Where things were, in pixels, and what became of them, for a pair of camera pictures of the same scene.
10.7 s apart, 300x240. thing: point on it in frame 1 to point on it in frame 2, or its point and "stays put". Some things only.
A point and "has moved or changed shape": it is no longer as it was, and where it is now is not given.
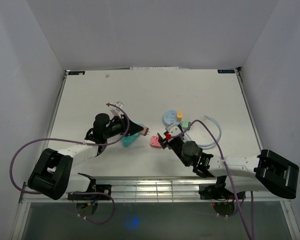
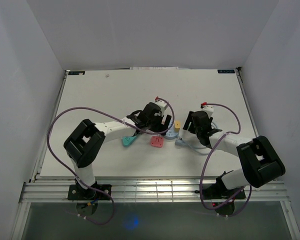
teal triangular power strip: [127, 141] stays put
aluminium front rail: [159, 189] stays put
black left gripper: [123, 121] to [160, 127]
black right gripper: [163, 142] to [188, 121]
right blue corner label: [226, 71] stays put
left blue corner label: [77, 73] stays put
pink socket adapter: [154, 142] stays put
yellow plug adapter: [179, 115] has moved or changed shape
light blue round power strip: [170, 118] has moved or changed shape
